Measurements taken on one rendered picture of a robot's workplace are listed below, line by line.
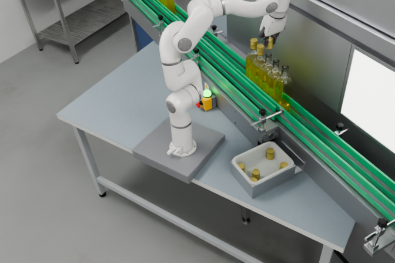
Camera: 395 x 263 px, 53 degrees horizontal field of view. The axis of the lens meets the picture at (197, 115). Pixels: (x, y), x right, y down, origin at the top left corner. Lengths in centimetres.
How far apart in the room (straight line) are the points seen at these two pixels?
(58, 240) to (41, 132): 108
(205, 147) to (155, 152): 23
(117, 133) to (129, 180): 82
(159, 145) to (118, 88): 61
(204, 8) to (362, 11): 56
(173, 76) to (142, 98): 69
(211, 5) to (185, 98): 40
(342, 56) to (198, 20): 58
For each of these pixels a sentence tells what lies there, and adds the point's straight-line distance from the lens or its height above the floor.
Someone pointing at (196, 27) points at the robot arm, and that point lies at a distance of 143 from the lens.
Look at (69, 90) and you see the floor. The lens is 380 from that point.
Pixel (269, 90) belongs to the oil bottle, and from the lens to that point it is 183.
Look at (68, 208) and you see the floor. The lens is 281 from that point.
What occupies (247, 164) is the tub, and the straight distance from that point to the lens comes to 179.
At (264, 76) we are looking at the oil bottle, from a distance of 183.
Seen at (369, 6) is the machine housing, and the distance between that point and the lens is 152.
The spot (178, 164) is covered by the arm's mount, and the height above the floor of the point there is 80.
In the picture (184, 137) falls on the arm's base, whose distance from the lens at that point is 174.
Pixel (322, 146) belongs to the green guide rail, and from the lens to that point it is 165.
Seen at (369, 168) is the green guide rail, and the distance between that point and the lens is 163.
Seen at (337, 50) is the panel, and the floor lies 126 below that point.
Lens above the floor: 211
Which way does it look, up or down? 41 degrees down
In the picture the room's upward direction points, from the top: 5 degrees counter-clockwise
